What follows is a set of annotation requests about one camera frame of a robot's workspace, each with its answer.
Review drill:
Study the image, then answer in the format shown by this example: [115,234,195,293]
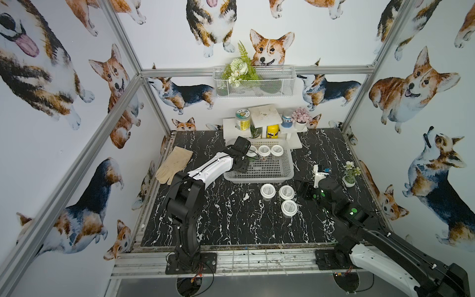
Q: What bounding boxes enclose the yogurt cup row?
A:
[260,183,276,199]
[257,145,271,161]
[246,146,259,159]
[270,145,285,160]
[279,185,296,200]
[281,200,298,217]

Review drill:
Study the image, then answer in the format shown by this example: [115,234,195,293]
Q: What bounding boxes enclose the white plastic perforated basket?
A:
[223,139,294,184]

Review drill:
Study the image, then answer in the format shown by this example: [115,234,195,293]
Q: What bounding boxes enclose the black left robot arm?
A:
[163,137,251,271]

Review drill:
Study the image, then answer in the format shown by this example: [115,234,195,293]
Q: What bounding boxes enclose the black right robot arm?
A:
[296,178,470,297]

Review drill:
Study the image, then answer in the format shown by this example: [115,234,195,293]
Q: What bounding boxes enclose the small white potted flower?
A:
[343,161,361,188]

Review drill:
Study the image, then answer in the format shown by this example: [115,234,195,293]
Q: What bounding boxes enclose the small green plant pot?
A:
[251,126,262,139]

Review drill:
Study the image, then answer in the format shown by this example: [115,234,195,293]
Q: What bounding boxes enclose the yellow sunflower seed can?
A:
[235,109,251,131]

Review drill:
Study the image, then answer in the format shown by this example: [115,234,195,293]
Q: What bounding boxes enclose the white wooden tiered shelf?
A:
[223,104,308,150]

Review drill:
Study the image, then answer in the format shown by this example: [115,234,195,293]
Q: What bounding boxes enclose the blue white small jar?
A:
[282,109,293,129]

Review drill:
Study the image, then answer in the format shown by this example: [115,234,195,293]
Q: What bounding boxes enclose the beige work glove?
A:
[155,146,193,185]

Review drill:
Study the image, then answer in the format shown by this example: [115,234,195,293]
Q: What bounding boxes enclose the pink flower pot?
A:
[292,108,312,131]

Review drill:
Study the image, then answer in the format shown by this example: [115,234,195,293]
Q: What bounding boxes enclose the artificial green fern flowers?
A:
[221,41,261,88]

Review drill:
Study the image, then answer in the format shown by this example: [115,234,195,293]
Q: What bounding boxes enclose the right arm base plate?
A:
[314,249,353,271]

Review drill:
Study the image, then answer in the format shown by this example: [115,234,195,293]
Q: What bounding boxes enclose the white wire wall basket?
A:
[213,66,296,98]

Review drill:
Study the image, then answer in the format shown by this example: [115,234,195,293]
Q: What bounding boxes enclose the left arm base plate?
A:
[165,252,218,275]

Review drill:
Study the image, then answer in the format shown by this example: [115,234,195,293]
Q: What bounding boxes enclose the aluminium frame rail front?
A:
[111,244,357,279]

